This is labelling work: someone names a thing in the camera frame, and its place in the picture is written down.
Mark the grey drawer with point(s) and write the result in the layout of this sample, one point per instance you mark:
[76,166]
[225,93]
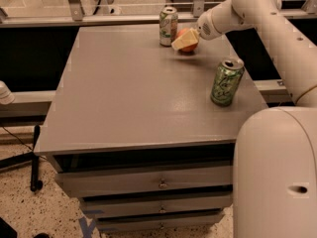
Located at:
[159,220]
[155,202]
[134,180]

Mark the white green 7up can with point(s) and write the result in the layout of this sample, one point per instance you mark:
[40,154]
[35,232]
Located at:
[168,19]

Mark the white cylindrical object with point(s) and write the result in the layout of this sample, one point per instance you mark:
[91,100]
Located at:
[6,96]

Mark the bottom grey drawer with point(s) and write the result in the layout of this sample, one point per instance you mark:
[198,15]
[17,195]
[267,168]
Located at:
[159,220]

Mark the top grey drawer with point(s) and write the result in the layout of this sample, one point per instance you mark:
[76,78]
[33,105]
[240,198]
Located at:
[134,180]

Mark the red-orange apple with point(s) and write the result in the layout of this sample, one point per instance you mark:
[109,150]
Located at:
[190,47]

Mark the blue floor tape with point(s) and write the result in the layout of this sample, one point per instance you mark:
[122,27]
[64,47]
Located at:
[88,228]

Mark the grey drawer cabinet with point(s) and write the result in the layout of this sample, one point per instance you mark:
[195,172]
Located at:
[125,101]

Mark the middle grey drawer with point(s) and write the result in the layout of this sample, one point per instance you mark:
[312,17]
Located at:
[155,202]

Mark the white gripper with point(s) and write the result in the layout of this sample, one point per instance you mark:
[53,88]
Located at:
[206,28]

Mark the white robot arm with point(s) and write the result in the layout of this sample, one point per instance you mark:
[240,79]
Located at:
[275,160]

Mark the black tripod stand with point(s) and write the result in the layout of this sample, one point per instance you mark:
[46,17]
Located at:
[36,184]

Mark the grey metal railing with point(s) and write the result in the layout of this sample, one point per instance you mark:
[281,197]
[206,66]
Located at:
[47,13]

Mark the green LaCroix can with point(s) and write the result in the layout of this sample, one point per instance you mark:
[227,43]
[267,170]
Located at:
[228,75]

